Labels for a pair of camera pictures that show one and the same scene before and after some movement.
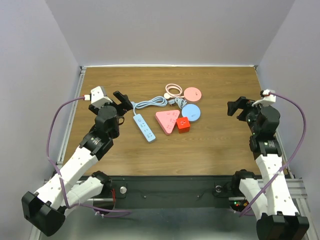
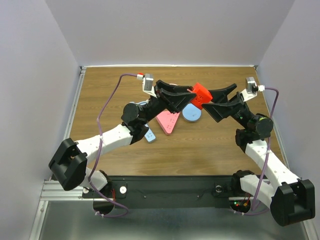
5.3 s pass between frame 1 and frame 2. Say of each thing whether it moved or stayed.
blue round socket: stayed
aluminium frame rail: stayed
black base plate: stayed
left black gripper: moved
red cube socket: moved
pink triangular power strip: stayed
